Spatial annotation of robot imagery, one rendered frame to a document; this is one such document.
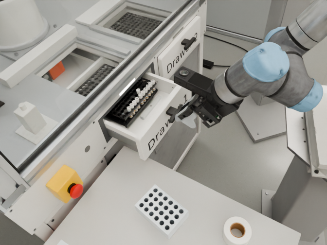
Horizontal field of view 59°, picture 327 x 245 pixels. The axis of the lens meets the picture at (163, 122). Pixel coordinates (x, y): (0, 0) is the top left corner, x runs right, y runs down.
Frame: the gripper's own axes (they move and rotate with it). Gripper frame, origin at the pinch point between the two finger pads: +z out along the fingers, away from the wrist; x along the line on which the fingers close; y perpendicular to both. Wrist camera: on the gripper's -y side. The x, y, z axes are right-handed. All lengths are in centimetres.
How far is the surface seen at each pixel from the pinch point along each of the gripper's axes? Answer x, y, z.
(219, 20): 167, -2, 99
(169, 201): -20.6, 13.8, 5.7
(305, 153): 14.9, 38.3, -7.7
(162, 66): 17.1, -12.4, 11.5
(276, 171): 53, 78, 57
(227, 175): 37, 58, 71
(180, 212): -21.2, 17.7, 4.6
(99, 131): -15.4, -13.4, 13.1
